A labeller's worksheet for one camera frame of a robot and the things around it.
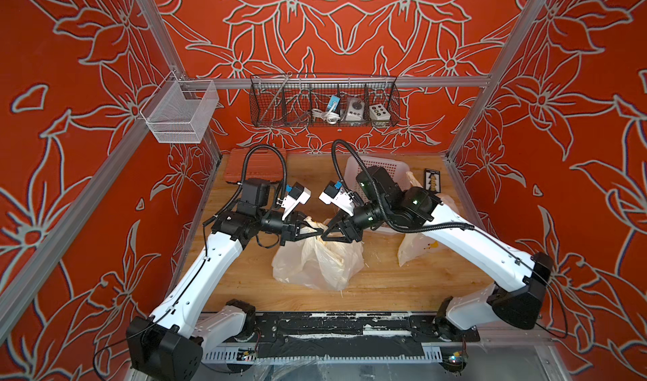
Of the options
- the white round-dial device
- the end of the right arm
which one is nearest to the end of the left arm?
the end of the right arm

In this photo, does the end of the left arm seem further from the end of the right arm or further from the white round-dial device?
the white round-dial device

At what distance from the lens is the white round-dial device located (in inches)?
36.1
